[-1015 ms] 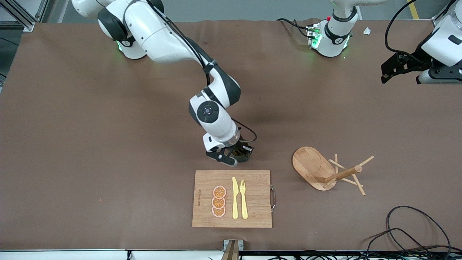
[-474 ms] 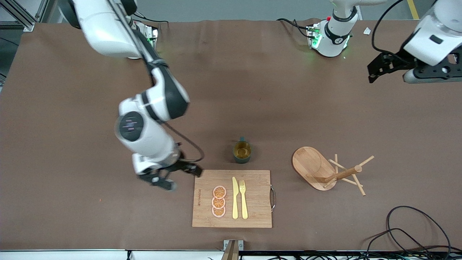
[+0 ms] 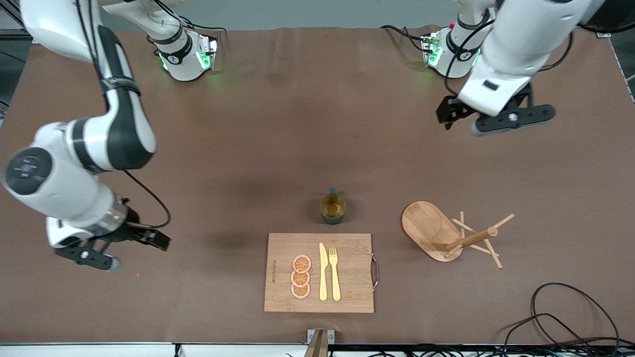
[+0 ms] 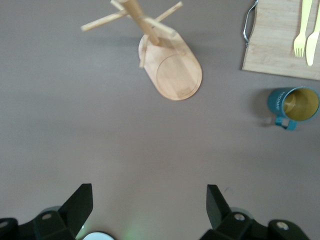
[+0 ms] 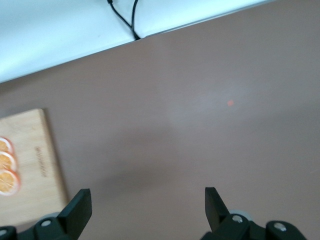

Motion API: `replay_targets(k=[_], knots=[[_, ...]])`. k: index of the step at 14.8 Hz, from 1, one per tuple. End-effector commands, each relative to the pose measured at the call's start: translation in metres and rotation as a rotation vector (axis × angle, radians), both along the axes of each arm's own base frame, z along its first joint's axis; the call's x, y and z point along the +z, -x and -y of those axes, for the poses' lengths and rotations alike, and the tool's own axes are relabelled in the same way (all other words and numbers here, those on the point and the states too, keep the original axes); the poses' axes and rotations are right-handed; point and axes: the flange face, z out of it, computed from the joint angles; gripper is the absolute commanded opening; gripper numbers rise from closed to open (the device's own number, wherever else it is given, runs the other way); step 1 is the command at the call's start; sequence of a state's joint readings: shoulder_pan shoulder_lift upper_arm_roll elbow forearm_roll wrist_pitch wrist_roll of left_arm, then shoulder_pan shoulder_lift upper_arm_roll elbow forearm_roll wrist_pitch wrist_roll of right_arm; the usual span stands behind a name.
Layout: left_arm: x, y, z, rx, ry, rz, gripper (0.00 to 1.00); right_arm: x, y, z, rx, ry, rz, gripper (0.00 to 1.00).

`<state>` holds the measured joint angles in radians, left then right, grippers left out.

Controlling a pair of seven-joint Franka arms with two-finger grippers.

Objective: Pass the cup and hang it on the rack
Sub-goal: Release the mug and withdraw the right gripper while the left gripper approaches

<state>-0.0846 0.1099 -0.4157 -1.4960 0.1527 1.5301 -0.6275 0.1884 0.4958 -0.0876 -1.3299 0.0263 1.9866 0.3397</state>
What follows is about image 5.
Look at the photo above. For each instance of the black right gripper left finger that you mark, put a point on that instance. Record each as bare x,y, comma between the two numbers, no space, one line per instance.
75,215

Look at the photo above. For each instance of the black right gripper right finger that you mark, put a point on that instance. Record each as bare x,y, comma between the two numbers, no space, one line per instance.
217,215

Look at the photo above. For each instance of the orange slice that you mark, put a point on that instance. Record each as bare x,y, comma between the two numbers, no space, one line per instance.
6,161
4,145
6,182

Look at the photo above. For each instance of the brown table cover mat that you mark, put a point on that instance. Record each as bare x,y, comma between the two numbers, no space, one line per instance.
175,150

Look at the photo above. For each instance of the wooden cutting board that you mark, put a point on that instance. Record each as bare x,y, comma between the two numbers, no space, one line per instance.
35,140

